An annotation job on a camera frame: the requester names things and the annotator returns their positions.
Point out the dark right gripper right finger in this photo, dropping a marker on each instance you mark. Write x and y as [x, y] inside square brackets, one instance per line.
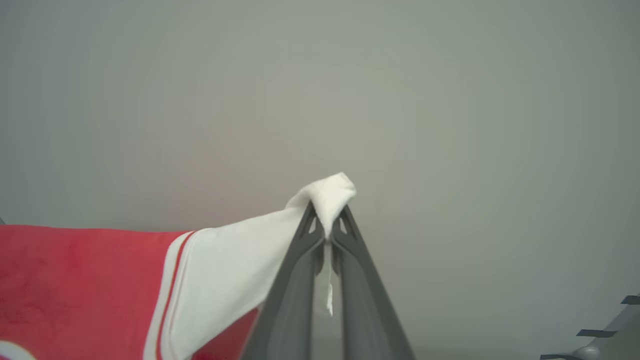
[365, 310]

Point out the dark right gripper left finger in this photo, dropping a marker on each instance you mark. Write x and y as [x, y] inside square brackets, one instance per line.
[292, 300]

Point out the red and white shirt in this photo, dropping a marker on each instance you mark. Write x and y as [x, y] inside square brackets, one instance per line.
[225, 270]

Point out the grey post with black tape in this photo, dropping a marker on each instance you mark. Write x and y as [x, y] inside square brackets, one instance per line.
[617, 327]

